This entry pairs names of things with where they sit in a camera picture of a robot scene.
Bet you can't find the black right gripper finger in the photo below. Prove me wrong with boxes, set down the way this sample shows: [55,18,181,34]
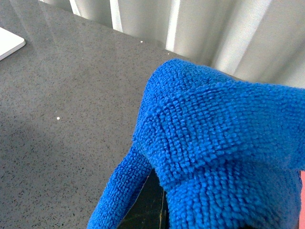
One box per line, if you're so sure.
[118,170,169,229]

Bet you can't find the blue microfiber cloth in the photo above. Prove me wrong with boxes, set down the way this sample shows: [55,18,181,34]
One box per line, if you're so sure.
[88,59,305,229]

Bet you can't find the pink plastic box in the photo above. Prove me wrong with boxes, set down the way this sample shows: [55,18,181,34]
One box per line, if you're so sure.
[296,171,305,229]

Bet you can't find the white pleated curtain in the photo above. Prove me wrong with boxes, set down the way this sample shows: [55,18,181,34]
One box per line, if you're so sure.
[49,0,305,88]

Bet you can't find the white towel rack stand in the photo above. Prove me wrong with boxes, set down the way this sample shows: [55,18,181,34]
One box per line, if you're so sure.
[0,28,26,60]

